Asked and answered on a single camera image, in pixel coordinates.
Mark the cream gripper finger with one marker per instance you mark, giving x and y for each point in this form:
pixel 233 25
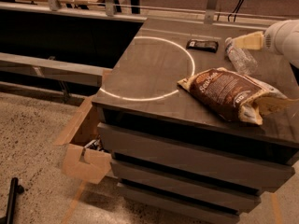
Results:
pixel 250 41

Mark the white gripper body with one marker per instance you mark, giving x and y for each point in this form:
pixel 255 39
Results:
pixel 277 38

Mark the clear plastic water bottle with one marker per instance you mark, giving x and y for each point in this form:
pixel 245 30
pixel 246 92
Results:
pixel 241 59

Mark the black pole on floor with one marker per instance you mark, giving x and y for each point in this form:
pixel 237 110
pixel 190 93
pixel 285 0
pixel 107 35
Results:
pixel 15 189

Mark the open cardboard box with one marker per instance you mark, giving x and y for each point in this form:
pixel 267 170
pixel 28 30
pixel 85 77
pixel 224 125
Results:
pixel 84 158

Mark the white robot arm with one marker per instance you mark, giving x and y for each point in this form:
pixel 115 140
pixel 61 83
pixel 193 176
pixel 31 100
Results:
pixel 293 58

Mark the grey drawer cabinet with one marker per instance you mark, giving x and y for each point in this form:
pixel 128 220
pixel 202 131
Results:
pixel 170 151

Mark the metal railing frame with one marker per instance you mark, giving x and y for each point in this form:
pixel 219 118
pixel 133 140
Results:
pixel 114 8

